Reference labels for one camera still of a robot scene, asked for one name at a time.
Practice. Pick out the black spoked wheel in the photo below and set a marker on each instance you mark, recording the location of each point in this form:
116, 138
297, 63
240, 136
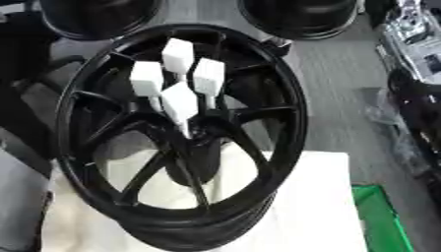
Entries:
275, 98

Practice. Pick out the green bin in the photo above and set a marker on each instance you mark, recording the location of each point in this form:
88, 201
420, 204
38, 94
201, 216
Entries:
382, 220

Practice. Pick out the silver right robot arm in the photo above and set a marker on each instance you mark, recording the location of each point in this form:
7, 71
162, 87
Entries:
414, 36

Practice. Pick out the white pin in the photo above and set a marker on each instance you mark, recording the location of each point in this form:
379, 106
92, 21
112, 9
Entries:
177, 57
179, 101
208, 77
146, 78

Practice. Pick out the black round wheel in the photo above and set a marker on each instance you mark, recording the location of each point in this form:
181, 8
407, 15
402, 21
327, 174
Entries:
298, 16
97, 16

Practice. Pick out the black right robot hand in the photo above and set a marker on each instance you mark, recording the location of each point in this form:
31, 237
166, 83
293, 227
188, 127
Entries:
422, 108

